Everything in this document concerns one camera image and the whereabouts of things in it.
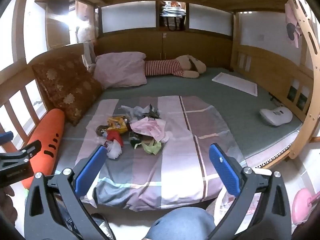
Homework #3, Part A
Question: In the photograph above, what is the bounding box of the orange carrot plush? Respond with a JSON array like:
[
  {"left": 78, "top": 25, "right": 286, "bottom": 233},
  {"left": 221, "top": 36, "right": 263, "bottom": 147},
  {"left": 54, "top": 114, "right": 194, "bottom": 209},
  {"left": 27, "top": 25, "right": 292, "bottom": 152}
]
[{"left": 21, "top": 109, "right": 66, "bottom": 189}]

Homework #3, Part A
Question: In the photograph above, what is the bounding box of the striped plush dog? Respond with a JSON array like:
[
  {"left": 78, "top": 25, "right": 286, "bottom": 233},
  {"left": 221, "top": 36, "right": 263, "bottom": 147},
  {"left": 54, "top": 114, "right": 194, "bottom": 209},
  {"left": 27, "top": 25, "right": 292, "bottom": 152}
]
[{"left": 144, "top": 55, "right": 207, "bottom": 78}]

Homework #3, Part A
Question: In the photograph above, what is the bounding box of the grey plastic bag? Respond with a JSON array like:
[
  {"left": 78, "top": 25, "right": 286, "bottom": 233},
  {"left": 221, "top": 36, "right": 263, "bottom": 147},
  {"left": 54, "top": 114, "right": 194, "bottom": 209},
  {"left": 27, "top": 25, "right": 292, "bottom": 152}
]
[{"left": 119, "top": 104, "right": 150, "bottom": 121}]

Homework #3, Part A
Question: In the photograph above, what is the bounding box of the pink printed paper wrapper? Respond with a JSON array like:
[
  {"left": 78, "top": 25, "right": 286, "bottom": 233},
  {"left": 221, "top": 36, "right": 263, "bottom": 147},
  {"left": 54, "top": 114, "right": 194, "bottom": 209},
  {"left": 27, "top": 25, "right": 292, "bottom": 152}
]
[{"left": 130, "top": 118, "right": 170, "bottom": 143}]

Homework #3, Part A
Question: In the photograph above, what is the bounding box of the person's left hand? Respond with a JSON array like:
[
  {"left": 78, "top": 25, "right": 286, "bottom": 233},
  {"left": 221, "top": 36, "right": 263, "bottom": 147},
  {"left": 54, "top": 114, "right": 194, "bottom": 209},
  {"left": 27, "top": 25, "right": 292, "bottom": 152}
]
[{"left": 0, "top": 187, "right": 18, "bottom": 230}]

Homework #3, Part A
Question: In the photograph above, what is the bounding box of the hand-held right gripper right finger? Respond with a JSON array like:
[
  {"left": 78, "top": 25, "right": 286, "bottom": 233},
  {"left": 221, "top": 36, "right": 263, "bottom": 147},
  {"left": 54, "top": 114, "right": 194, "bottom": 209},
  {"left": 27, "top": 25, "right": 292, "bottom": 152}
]
[{"left": 209, "top": 144, "right": 292, "bottom": 240}]

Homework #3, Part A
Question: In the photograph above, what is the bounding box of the round brown tin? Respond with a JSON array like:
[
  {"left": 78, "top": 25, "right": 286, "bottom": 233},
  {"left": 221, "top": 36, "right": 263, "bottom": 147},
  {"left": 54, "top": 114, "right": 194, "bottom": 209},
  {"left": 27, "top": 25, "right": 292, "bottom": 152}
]
[{"left": 96, "top": 125, "right": 109, "bottom": 138}]

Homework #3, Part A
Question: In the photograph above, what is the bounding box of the person's leg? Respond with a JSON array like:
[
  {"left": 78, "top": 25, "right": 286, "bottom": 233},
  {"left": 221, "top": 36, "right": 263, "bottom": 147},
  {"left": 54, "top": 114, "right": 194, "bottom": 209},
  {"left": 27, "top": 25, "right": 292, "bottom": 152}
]
[{"left": 145, "top": 207, "right": 215, "bottom": 240}]

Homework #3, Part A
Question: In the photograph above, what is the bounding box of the green bed sheet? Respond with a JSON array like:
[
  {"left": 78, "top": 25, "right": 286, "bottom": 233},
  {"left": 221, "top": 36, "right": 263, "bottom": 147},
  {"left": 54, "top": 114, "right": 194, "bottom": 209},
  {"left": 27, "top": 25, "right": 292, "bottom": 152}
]
[{"left": 60, "top": 66, "right": 304, "bottom": 160}]

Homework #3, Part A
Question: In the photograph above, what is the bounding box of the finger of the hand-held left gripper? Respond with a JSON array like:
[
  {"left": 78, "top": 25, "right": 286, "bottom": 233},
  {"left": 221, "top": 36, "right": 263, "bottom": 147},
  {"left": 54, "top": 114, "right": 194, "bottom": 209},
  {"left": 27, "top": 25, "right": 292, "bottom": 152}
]
[
  {"left": 0, "top": 140, "right": 42, "bottom": 188},
  {"left": 0, "top": 131, "right": 13, "bottom": 145}
]

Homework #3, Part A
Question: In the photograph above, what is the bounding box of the wooden shelf unit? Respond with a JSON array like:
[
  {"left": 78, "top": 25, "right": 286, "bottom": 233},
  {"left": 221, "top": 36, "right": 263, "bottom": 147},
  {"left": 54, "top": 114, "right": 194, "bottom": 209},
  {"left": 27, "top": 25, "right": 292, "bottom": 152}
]
[{"left": 35, "top": 0, "right": 77, "bottom": 51}]

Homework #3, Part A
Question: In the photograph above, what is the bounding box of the pink round stand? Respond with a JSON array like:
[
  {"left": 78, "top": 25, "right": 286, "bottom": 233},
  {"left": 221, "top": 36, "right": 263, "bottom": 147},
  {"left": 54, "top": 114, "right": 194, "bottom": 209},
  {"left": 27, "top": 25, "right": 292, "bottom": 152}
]
[{"left": 292, "top": 188, "right": 320, "bottom": 224}]

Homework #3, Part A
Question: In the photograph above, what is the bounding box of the light green wrapper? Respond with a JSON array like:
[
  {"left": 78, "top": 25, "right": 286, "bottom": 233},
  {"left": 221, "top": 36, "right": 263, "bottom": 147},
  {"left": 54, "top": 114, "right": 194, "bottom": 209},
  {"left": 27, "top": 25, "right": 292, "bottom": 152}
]
[{"left": 134, "top": 140, "right": 162, "bottom": 155}]

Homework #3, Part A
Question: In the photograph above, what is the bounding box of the pink grey patchwork blanket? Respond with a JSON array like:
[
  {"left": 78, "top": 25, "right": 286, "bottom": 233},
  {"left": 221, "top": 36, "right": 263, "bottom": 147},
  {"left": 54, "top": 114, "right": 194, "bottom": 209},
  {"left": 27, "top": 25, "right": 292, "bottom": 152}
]
[{"left": 74, "top": 95, "right": 248, "bottom": 212}]

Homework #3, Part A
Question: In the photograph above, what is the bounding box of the white crumpled plastic bag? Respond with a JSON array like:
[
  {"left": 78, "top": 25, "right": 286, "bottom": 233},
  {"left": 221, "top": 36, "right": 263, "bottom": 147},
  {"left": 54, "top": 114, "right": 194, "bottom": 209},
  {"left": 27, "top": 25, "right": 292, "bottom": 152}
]
[{"left": 105, "top": 139, "right": 123, "bottom": 159}]

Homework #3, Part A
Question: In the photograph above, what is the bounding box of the white hanging cloth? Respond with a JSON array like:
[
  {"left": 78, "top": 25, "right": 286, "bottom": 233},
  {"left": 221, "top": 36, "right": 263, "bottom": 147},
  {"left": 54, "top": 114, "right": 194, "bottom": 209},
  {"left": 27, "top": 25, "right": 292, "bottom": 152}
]
[{"left": 82, "top": 42, "right": 97, "bottom": 71}]

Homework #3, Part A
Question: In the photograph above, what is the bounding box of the white plush toy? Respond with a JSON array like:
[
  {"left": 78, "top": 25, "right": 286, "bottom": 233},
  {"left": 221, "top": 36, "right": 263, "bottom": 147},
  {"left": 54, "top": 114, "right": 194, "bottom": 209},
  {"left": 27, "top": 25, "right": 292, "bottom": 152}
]
[{"left": 76, "top": 26, "right": 95, "bottom": 43}]

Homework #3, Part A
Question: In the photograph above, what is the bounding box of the pink pillow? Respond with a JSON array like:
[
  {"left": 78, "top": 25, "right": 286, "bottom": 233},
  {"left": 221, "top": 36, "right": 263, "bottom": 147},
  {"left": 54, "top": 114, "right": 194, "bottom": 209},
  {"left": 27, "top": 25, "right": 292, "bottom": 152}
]
[{"left": 93, "top": 52, "right": 148, "bottom": 89}]

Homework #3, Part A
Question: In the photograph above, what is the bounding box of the brown floral cushion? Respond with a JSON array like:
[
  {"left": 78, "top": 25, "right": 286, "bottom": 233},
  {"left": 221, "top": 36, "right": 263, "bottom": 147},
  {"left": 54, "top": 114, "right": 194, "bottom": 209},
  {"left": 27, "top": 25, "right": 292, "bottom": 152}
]
[{"left": 31, "top": 52, "right": 103, "bottom": 127}]

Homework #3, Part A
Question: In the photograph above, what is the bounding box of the black foil wrapper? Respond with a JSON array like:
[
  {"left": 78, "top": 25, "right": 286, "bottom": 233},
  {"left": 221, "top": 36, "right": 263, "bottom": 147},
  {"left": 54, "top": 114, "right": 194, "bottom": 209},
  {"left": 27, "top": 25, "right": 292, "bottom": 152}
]
[{"left": 144, "top": 104, "right": 161, "bottom": 120}]

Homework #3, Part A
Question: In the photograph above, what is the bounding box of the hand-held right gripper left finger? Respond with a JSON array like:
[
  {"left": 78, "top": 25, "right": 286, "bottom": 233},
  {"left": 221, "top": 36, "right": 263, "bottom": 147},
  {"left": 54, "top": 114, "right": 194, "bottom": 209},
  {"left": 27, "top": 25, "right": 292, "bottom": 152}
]
[{"left": 24, "top": 145, "right": 108, "bottom": 240}]

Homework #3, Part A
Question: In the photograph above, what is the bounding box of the white flat board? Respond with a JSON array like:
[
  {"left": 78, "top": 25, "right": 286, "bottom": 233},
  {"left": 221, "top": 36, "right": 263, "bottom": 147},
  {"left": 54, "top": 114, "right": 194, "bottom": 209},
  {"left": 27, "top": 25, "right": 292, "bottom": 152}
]
[{"left": 212, "top": 72, "right": 258, "bottom": 97}]

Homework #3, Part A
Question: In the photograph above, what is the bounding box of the wooden bunk bed frame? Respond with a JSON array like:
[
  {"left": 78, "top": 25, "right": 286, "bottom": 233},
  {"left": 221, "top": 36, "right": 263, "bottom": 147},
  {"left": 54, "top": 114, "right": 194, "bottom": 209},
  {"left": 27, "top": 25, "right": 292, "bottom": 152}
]
[{"left": 0, "top": 0, "right": 320, "bottom": 167}]

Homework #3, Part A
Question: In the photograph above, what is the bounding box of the black plastic bag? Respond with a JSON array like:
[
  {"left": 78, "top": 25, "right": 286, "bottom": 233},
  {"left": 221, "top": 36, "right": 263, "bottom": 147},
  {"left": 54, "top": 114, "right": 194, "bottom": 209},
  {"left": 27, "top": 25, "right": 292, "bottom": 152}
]
[{"left": 90, "top": 213, "right": 116, "bottom": 240}]

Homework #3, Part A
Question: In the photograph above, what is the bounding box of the pink hanging garment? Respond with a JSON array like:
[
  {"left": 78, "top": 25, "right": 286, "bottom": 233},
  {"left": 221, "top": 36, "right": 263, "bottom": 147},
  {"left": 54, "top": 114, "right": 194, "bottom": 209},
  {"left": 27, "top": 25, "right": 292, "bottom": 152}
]
[{"left": 284, "top": 1, "right": 304, "bottom": 48}]

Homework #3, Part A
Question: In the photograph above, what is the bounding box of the yellow snack packet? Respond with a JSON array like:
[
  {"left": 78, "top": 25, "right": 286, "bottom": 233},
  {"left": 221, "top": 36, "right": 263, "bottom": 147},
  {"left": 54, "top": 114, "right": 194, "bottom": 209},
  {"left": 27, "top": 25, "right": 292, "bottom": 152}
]
[{"left": 107, "top": 115, "right": 130, "bottom": 134}]

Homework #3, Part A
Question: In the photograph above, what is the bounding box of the stack of folded cloths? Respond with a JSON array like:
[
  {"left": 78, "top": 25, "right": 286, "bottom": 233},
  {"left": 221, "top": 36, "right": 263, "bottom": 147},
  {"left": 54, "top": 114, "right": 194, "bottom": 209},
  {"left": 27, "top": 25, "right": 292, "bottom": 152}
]
[{"left": 161, "top": 1, "right": 187, "bottom": 18}]

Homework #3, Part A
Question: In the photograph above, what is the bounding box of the red wrapper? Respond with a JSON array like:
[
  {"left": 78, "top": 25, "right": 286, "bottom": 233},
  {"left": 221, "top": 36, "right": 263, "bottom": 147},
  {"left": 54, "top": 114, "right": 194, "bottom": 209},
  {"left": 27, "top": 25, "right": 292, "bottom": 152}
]
[{"left": 106, "top": 129, "right": 125, "bottom": 148}]

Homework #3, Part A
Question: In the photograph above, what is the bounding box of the dark green packet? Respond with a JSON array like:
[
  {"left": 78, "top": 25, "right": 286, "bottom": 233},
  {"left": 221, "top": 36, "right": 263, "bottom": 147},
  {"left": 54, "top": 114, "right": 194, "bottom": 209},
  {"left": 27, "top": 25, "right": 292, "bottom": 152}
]
[{"left": 128, "top": 131, "right": 142, "bottom": 145}]

